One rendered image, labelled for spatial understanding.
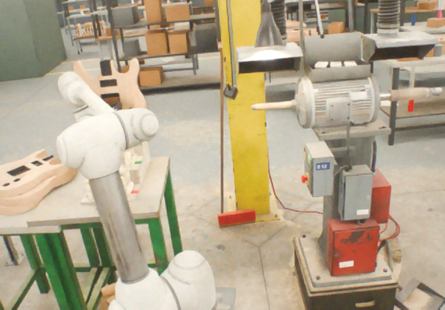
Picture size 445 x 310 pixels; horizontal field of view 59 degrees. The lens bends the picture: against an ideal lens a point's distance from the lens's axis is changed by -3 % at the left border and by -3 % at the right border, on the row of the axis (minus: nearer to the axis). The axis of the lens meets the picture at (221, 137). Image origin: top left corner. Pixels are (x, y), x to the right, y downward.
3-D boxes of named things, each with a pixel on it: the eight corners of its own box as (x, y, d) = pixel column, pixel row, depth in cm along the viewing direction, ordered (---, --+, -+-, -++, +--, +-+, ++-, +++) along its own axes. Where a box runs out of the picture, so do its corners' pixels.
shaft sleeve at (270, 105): (290, 101, 204) (291, 101, 201) (290, 107, 204) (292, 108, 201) (254, 103, 204) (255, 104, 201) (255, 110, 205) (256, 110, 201)
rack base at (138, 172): (146, 170, 221) (144, 155, 217) (141, 185, 205) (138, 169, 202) (97, 174, 221) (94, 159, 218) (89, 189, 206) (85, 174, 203)
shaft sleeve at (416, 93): (421, 87, 204) (426, 87, 198) (421, 98, 205) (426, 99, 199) (386, 90, 204) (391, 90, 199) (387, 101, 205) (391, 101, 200)
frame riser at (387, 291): (363, 254, 279) (366, 224, 269) (399, 322, 223) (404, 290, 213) (290, 261, 280) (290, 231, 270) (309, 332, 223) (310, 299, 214)
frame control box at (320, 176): (348, 181, 205) (350, 134, 195) (362, 204, 185) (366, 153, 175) (300, 185, 205) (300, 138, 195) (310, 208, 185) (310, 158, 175)
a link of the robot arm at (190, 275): (224, 302, 151) (220, 257, 143) (184, 327, 142) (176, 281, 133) (201, 280, 164) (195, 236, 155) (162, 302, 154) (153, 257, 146)
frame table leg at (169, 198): (188, 281, 270) (169, 161, 235) (187, 286, 265) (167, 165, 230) (179, 281, 271) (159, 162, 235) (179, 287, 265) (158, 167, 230)
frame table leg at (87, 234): (107, 286, 271) (76, 169, 236) (106, 292, 266) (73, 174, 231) (99, 287, 271) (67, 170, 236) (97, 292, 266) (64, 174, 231)
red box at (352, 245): (368, 258, 230) (373, 205, 215) (376, 273, 218) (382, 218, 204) (325, 263, 230) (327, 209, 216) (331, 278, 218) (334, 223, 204)
